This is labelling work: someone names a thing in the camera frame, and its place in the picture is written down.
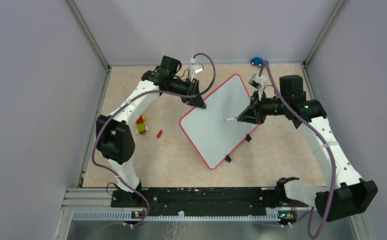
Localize red framed whiteboard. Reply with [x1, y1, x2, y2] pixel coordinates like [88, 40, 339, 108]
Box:
[179, 73, 257, 170]

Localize blue toy car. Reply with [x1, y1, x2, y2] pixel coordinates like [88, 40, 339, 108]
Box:
[250, 57, 269, 67]

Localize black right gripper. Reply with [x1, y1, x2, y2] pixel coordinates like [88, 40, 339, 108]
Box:
[237, 89, 289, 125]

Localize colourful toy block figure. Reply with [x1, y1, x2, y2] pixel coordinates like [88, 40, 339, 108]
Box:
[135, 115, 149, 135]

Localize white slotted cable duct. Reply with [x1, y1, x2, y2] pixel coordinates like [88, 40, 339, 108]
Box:
[72, 210, 280, 222]

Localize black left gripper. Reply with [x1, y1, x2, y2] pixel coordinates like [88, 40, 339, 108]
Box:
[167, 76, 206, 109]

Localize red marker cap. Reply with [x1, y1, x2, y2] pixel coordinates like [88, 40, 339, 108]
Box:
[156, 130, 163, 138]

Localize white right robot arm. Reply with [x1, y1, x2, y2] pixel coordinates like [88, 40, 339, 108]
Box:
[235, 73, 378, 222]

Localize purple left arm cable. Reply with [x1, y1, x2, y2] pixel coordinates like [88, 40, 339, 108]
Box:
[90, 52, 217, 229]

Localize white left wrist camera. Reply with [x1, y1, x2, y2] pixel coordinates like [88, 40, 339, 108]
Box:
[188, 57, 204, 82]

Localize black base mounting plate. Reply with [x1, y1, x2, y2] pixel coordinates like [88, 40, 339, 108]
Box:
[110, 186, 309, 218]

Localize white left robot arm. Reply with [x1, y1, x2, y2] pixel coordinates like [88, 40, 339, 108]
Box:
[94, 56, 207, 207]

